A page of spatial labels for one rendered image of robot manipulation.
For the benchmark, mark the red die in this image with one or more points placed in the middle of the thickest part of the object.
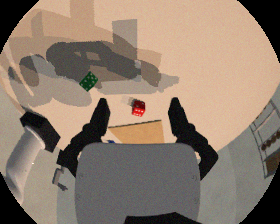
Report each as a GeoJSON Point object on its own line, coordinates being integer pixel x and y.
{"type": "Point", "coordinates": [138, 108]}

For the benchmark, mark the tan mat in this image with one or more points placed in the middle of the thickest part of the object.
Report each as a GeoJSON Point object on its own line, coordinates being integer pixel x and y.
{"type": "Point", "coordinates": [139, 133]}

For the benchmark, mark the green die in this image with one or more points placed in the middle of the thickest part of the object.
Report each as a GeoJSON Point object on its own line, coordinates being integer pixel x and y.
{"type": "Point", "coordinates": [88, 81]}

